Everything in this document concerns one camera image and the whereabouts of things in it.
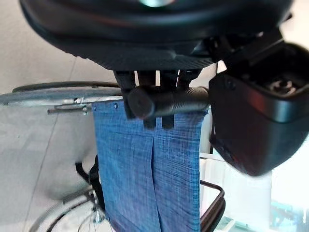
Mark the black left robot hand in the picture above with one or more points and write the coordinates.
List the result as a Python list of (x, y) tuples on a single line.
[(149, 31)]

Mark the wheelchair with blue fabric backrest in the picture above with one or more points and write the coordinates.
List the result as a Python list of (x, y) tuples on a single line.
[(149, 181)]

